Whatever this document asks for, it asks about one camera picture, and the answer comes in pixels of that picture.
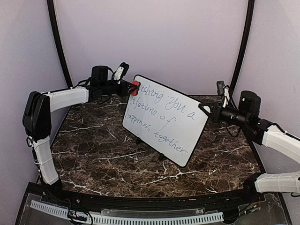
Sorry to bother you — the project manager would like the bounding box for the black curved front rail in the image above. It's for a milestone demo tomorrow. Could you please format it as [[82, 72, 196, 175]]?
[[34, 185, 265, 212]]

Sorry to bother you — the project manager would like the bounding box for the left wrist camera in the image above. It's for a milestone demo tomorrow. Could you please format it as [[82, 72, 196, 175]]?
[[90, 62, 129, 87]]

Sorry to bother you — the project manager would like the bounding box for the black left corner post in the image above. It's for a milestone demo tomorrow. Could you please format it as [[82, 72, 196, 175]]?
[[46, 0, 73, 88]]

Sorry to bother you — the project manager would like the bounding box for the white whiteboard black frame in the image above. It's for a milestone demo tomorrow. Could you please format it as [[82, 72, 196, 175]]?
[[122, 75, 209, 167]]

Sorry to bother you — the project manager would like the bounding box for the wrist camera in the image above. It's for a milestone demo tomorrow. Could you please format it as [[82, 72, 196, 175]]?
[[90, 62, 129, 87], [217, 81, 231, 108]]

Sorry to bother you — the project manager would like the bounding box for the red bone-shaped eraser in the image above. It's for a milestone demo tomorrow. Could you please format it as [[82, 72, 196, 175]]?
[[130, 80, 141, 96]]

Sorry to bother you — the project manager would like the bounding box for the black right whiteboard foot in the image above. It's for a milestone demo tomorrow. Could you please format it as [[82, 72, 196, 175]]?
[[158, 153, 165, 161]]

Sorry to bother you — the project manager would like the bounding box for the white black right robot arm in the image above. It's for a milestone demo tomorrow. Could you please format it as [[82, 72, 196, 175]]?
[[198, 90, 300, 203]]

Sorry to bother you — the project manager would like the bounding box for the black corner post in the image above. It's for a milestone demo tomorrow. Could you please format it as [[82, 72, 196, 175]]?
[[230, 0, 255, 94], [46, 0, 73, 88]]

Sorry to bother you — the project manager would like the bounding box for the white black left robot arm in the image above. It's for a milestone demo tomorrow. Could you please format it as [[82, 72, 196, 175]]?
[[22, 78, 140, 204]]

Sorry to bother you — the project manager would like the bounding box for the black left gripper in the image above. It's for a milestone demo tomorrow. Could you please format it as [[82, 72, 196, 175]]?
[[100, 79, 138, 98]]

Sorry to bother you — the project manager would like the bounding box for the black right corner post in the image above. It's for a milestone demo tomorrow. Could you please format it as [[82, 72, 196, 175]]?
[[230, 0, 255, 94]]

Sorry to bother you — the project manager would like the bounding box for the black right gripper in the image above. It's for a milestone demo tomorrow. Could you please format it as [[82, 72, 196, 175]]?
[[199, 101, 250, 128]]

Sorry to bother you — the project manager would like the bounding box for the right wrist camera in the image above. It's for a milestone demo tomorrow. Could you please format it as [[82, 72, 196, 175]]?
[[217, 81, 231, 108]]

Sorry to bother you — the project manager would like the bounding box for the white slotted cable duct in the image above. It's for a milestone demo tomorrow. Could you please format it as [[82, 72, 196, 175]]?
[[30, 200, 224, 225]]

